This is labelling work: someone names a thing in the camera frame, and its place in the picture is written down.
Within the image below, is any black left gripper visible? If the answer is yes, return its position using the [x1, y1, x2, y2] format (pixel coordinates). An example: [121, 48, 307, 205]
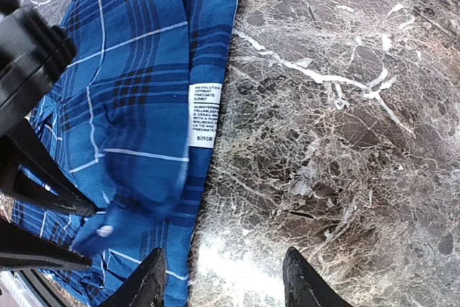
[1, 6, 77, 135]

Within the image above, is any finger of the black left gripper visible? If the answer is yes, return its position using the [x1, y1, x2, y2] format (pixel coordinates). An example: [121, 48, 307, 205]
[1, 119, 97, 217]
[1, 219, 92, 271]

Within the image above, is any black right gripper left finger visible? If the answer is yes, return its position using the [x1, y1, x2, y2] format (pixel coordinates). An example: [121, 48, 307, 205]
[100, 248, 166, 307]

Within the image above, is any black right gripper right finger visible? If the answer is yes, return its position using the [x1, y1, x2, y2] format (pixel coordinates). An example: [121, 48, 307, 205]
[282, 247, 352, 307]

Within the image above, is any blue plaid long sleeve shirt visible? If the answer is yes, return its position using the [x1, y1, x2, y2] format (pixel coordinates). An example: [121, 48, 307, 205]
[11, 0, 238, 306]

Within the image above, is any white slotted cable duct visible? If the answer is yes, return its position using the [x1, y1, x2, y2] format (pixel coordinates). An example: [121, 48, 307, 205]
[1, 272, 41, 307]

